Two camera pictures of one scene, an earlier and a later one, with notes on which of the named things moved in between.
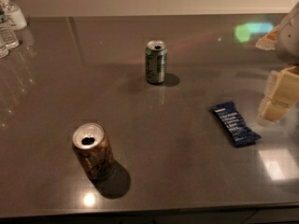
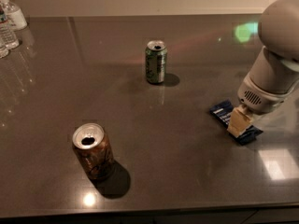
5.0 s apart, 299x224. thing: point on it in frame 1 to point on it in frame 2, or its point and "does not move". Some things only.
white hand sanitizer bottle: [16, 19] does not move
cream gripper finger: [281, 91] to [240, 119]
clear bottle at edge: [4, 51] does not move
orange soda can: [94, 150] does not move
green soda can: [156, 62] does not move
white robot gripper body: [289, 37] to [256, 99]
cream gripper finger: [270, 109] to [254, 118]
